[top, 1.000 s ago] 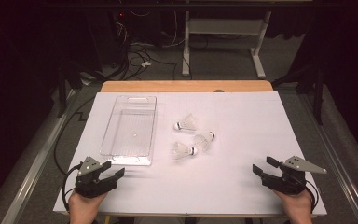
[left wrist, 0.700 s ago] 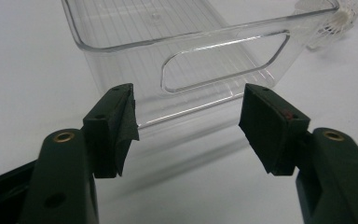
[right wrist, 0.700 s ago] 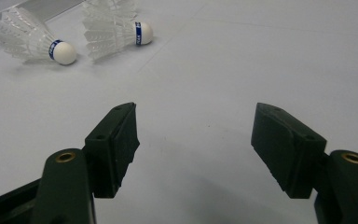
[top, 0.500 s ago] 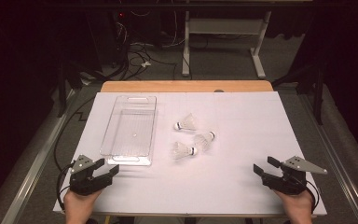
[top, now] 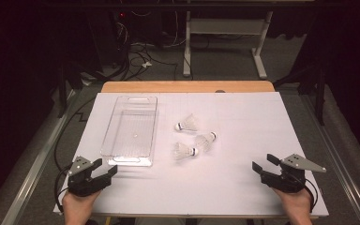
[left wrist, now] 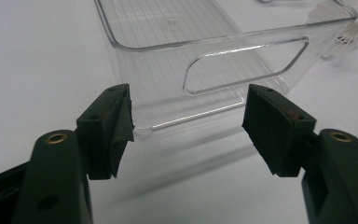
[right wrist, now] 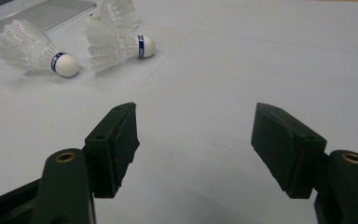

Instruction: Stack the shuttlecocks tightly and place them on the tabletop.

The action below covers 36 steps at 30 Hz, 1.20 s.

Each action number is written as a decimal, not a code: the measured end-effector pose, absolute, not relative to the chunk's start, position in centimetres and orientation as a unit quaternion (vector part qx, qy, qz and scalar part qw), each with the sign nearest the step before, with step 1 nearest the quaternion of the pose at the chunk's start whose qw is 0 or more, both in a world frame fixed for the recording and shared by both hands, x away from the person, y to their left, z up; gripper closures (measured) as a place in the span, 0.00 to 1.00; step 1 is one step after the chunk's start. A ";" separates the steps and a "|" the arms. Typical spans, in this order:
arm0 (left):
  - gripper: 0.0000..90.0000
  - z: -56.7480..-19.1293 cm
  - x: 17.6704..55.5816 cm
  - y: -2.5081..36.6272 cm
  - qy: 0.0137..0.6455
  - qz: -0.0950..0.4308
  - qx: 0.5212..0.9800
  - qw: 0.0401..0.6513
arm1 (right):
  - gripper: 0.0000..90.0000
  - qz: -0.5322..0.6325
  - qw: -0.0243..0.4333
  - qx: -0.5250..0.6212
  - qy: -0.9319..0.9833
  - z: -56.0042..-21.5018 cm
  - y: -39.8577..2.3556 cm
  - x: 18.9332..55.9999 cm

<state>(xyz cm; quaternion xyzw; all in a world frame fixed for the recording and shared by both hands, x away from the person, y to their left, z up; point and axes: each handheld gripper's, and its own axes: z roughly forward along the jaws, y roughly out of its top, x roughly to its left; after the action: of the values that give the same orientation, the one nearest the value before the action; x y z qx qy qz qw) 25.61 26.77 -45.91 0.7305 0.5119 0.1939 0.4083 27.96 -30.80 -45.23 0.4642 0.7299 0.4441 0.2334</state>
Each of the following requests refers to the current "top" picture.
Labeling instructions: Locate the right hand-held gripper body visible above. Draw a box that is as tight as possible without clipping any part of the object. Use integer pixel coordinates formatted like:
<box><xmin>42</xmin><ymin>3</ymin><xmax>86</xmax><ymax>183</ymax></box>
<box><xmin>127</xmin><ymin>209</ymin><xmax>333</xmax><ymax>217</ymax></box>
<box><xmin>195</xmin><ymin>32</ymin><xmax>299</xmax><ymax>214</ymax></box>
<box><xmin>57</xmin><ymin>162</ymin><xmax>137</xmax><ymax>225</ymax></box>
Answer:
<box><xmin>261</xmin><ymin>153</ymin><xmax>327</xmax><ymax>193</ymax></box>

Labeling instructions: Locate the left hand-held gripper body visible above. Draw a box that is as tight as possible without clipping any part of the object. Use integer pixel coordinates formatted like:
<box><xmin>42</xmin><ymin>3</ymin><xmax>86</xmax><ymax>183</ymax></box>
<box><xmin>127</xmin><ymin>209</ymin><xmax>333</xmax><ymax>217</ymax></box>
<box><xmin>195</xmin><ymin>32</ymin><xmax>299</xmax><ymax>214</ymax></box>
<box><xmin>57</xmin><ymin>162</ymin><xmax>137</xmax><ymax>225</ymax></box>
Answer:
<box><xmin>67</xmin><ymin>155</ymin><xmax>113</xmax><ymax>198</ymax></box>

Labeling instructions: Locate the clear plastic tray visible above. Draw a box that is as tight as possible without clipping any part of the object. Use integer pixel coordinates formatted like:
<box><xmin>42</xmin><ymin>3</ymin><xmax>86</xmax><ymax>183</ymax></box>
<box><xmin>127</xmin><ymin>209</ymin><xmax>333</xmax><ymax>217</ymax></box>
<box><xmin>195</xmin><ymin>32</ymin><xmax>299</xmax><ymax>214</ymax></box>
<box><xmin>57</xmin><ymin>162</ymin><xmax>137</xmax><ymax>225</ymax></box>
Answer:
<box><xmin>99</xmin><ymin>95</ymin><xmax>159</xmax><ymax>168</ymax></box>

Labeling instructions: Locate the white feather shuttlecock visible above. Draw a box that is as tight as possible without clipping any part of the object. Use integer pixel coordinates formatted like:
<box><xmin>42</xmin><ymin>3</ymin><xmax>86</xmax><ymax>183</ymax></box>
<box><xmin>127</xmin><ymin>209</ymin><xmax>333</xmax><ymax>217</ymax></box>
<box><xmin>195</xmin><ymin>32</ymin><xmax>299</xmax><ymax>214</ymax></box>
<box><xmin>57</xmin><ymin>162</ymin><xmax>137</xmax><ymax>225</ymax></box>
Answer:
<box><xmin>194</xmin><ymin>130</ymin><xmax>218</xmax><ymax>153</ymax></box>
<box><xmin>172</xmin><ymin>141</ymin><xmax>199</xmax><ymax>161</ymax></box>
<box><xmin>173</xmin><ymin>112</ymin><xmax>200</xmax><ymax>133</ymax></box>

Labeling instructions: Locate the person's left hand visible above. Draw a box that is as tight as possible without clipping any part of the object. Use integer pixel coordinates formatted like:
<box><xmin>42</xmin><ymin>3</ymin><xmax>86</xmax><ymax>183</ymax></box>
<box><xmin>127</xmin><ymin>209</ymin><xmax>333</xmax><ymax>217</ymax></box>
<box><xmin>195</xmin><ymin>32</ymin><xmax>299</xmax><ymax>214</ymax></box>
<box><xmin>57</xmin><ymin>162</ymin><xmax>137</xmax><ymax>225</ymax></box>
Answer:
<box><xmin>61</xmin><ymin>188</ymin><xmax>102</xmax><ymax>225</ymax></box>

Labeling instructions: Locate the person's right hand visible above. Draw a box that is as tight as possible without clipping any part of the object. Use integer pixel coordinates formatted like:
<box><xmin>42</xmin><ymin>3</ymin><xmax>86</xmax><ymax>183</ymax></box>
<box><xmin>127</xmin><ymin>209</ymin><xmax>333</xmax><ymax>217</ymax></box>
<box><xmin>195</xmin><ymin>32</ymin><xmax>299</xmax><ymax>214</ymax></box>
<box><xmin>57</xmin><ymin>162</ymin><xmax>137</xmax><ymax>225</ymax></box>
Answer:
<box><xmin>273</xmin><ymin>187</ymin><xmax>314</xmax><ymax>225</ymax></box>

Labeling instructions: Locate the white table cover board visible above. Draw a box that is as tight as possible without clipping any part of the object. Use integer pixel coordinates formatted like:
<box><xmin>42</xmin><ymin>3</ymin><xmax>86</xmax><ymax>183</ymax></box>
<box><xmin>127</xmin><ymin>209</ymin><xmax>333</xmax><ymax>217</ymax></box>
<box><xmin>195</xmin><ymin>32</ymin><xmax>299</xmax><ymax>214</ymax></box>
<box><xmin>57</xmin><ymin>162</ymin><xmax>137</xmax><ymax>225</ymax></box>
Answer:
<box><xmin>53</xmin><ymin>91</ymin><xmax>330</xmax><ymax>218</ymax></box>

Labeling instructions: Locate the black metal stand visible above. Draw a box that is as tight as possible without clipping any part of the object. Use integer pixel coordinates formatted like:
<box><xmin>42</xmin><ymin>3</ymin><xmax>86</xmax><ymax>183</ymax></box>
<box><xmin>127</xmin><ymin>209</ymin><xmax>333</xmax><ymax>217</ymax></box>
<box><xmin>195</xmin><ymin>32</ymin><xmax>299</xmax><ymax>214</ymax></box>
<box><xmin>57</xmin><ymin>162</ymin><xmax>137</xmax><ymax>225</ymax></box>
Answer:
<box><xmin>57</xmin><ymin>60</ymin><xmax>107</xmax><ymax>118</ymax></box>
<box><xmin>273</xmin><ymin>62</ymin><xmax>327</xmax><ymax>126</ymax></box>

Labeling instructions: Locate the dark curtain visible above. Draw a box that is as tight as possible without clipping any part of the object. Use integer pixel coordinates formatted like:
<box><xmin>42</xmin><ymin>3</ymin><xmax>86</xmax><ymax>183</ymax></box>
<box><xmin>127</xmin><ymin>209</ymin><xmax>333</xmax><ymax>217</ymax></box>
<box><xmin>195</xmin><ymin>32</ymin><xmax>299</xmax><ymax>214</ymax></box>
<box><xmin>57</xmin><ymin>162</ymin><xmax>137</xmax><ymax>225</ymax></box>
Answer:
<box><xmin>0</xmin><ymin>0</ymin><xmax>88</xmax><ymax>214</ymax></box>
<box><xmin>293</xmin><ymin>0</ymin><xmax>360</xmax><ymax>172</ymax></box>

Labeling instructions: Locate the dark computer tower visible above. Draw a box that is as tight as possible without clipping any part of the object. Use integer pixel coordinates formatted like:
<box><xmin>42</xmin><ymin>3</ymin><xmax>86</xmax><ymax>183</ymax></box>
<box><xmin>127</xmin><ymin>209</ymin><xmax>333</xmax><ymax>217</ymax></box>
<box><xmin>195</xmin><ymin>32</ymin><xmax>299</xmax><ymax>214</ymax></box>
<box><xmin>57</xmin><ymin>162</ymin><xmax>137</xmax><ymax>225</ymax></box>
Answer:
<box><xmin>85</xmin><ymin>8</ymin><xmax>132</xmax><ymax>68</ymax></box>

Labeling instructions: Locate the right hand-held gripper black cable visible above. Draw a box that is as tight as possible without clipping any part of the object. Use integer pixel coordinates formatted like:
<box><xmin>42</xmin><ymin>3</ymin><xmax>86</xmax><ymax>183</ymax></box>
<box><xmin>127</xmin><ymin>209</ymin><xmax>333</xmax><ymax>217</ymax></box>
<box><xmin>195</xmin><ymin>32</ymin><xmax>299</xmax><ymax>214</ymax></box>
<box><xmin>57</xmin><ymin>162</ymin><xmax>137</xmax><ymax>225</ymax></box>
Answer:
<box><xmin>303</xmin><ymin>178</ymin><xmax>319</xmax><ymax>214</ymax></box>

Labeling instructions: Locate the hand-held gripper black cable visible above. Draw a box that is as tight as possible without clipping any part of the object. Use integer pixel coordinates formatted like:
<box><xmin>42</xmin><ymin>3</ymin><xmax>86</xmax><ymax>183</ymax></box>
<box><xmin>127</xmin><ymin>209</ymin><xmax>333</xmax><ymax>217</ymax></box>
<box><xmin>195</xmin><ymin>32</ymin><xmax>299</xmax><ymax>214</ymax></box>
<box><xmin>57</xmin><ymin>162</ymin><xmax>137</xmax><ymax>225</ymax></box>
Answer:
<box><xmin>303</xmin><ymin>178</ymin><xmax>319</xmax><ymax>214</ymax></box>
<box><xmin>52</xmin><ymin>97</ymin><xmax>97</xmax><ymax>214</ymax></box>

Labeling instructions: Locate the left hand-held gripper black cable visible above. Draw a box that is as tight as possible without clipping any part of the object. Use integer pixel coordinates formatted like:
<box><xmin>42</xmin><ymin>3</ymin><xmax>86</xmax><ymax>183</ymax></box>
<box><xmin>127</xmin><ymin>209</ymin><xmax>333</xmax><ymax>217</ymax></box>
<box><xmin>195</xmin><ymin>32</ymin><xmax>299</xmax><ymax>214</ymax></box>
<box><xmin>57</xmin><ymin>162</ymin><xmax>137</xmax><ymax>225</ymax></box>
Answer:
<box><xmin>52</xmin><ymin>97</ymin><xmax>97</xmax><ymax>214</ymax></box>

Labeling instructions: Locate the aluminium floor rail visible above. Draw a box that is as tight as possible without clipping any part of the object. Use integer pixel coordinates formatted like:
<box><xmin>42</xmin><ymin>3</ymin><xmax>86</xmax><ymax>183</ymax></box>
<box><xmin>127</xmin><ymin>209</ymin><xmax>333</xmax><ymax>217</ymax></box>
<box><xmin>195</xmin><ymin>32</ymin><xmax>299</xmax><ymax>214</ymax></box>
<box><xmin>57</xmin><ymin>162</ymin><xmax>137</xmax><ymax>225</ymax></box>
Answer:
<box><xmin>299</xmin><ymin>93</ymin><xmax>360</xmax><ymax>225</ymax></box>
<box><xmin>1</xmin><ymin>88</ymin><xmax>78</xmax><ymax>225</ymax></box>

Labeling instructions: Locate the tangle of floor cables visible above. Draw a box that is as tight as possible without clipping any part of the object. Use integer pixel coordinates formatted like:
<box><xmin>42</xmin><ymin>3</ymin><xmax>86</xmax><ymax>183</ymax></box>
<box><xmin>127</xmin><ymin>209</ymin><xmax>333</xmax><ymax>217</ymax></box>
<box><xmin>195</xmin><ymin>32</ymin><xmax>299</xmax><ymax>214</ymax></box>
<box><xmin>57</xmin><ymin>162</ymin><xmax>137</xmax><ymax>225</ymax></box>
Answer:
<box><xmin>115</xmin><ymin>22</ymin><xmax>188</xmax><ymax>81</ymax></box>

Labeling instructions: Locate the white metal desk frame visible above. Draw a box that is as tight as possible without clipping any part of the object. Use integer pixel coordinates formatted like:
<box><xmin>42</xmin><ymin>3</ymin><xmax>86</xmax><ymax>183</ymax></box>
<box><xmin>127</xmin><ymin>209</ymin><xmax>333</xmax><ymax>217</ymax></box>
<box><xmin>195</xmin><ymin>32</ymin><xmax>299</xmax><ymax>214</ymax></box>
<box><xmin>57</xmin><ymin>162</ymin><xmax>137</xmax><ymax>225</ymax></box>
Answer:
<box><xmin>182</xmin><ymin>10</ymin><xmax>275</xmax><ymax>80</ymax></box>

